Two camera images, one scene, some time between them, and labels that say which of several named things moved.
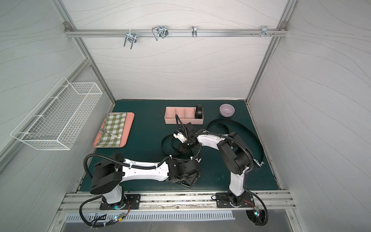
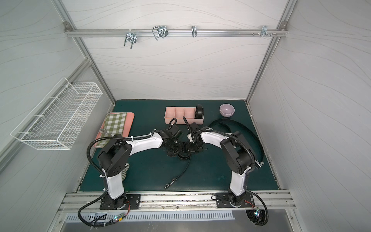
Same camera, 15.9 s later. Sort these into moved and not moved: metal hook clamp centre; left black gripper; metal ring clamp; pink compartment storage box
Moved: left black gripper
Not moved: pink compartment storage box; metal hook clamp centre; metal ring clamp
